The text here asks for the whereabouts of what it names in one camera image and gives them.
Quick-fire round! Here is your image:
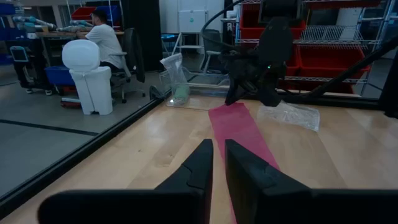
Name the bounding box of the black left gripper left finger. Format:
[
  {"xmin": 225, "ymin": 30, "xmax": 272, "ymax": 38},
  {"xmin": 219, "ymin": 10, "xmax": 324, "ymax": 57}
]
[{"xmin": 37, "ymin": 139, "xmax": 214, "ymax": 224}]

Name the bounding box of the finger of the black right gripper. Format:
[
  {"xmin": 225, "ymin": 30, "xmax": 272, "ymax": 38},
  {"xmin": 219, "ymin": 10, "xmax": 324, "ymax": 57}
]
[
  {"xmin": 224, "ymin": 74, "xmax": 241, "ymax": 106},
  {"xmin": 235, "ymin": 74, "xmax": 251, "ymax": 104}
]

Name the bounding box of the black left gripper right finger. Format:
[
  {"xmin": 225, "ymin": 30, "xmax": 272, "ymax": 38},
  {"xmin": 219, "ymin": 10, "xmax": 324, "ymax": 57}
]
[{"xmin": 224, "ymin": 139, "xmax": 398, "ymax": 224}]

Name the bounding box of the clear plastic bag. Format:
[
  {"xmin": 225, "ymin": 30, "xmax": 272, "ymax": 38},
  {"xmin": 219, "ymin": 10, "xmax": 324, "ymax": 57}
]
[{"xmin": 257, "ymin": 100, "xmax": 321, "ymax": 132}]

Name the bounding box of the green bandage roll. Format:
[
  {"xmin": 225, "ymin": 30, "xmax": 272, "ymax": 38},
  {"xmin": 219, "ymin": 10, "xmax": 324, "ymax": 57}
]
[{"xmin": 172, "ymin": 84, "xmax": 190, "ymax": 105}]

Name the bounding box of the clear bag with green bandage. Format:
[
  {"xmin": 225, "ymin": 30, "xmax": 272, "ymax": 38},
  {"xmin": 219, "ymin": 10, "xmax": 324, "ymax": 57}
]
[{"xmin": 160, "ymin": 52, "xmax": 191, "ymax": 106}]

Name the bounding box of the dark mesh chair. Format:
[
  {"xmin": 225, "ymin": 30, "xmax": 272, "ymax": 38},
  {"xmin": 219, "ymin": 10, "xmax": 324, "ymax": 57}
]
[{"xmin": 200, "ymin": 29, "xmax": 228, "ymax": 74}]

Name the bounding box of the white cabinet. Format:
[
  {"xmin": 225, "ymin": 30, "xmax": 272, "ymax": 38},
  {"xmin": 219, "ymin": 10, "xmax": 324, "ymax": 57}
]
[{"xmin": 177, "ymin": 9, "xmax": 208, "ymax": 34}]

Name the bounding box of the white carton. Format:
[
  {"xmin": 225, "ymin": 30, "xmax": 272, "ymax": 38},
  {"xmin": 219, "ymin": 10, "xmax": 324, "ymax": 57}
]
[{"xmin": 335, "ymin": 7, "xmax": 364, "ymax": 41}]

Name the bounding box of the black office chair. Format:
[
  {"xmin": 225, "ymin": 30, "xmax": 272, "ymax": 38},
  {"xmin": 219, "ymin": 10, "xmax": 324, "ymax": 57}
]
[{"xmin": 108, "ymin": 27, "xmax": 147, "ymax": 104}]

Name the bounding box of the person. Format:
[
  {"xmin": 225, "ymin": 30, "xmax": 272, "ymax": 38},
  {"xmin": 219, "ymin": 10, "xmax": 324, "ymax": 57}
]
[{"xmin": 76, "ymin": 9, "xmax": 125, "ymax": 71}]

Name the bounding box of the white pedal trash can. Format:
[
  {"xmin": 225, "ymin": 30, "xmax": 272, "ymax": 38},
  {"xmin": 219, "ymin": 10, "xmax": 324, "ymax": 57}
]
[{"xmin": 62, "ymin": 39, "xmax": 114, "ymax": 116}]

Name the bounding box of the blue storage bin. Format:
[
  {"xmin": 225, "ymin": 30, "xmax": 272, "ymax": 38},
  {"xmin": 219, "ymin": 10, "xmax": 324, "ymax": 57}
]
[
  {"xmin": 95, "ymin": 4, "xmax": 121, "ymax": 26},
  {"xmin": 44, "ymin": 65, "xmax": 75, "ymax": 88}
]

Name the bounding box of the wooden desk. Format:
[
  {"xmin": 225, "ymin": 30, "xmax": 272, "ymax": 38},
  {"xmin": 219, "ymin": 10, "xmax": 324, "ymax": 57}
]
[{"xmin": 35, "ymin": 30, "xmax": 125, "ymax": 40}]

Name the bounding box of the tablet on black stand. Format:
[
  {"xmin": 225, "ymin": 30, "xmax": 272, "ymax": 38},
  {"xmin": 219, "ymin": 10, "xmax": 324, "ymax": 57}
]
[{"xmin": 9, "ymin": 39, "xmax": 53, "ymax": 96}]

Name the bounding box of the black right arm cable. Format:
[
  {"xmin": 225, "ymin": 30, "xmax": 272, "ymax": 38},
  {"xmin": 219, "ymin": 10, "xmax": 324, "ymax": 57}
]
[{"xmin": 200, "ymin": 0, "xmax": 245, "ymax": 52}]

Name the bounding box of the metal wire shelf rack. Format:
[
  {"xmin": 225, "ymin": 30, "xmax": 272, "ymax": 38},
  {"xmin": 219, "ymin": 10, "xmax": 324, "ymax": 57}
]
[{"xmin": 234, "ymin": 0, "xmax": 398, "ymax": 98}]

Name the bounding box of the black aluminium table frame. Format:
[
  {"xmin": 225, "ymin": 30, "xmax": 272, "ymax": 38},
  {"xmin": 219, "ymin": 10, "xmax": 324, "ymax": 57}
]
[{"xmin": 0, "ymin": 37, "xmax": 398, "ymax": 218}]

